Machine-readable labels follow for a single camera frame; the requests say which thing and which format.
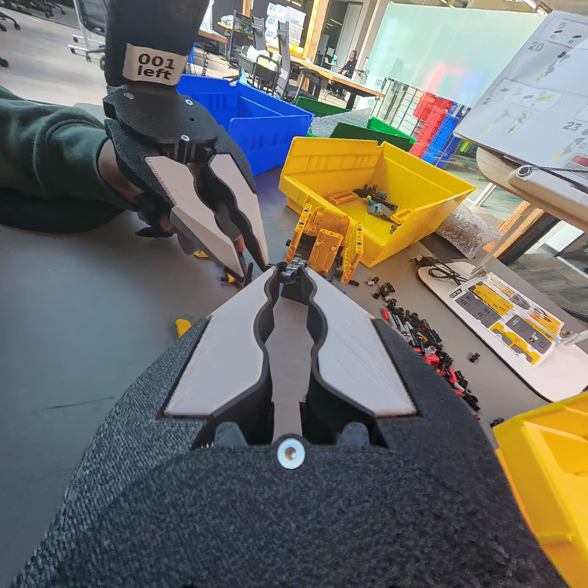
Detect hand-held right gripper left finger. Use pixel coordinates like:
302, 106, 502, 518
164, 268, 281, 446

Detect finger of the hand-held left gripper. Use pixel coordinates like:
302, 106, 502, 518
208, 153, 270, 273
145, 155, 247, 281

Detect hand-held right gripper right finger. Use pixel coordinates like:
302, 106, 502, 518
301, 268, 418, 445

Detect yellow grey lego subassembly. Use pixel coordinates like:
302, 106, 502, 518
192, 249, 255, 288

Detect grey lego connector piece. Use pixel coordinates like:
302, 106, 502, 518
275, 258, 310, 284

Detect pile of small lego pins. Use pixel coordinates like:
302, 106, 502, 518
365, 275, 507, 429

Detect yellow lego vehicle model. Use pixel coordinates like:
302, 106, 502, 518
284, 202, 365, 285

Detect black lego gear parts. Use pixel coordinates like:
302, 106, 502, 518
353, 183, 399, 210

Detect lego instruction booklet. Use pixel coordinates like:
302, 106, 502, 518
453, 10, 588, 187

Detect person's left hand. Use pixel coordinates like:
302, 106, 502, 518
98, 138, 180, 237

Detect blue plastic bin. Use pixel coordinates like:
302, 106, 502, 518
176, 73, 316, 178

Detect silver bubble wrap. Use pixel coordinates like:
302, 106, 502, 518
311, 107, 374, 139
435, 203, 502, 259

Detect black office chair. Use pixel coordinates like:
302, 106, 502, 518
236, 10, 298, 100

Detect yellow plastic storage bin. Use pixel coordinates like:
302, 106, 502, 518
278, 136, 477, 269
492, 392, 588, 588

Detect wooden office desk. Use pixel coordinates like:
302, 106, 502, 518
288, 54, 387, 109

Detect green plastic bin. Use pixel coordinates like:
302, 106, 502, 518
295, 95, 417, 153

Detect stack of red blue bins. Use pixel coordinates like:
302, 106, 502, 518
408, 89, 472, 169

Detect black power cable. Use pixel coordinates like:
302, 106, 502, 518
409, 253, 470, 286

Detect wire page holder arm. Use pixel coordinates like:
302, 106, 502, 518
507, 164, 588, 233

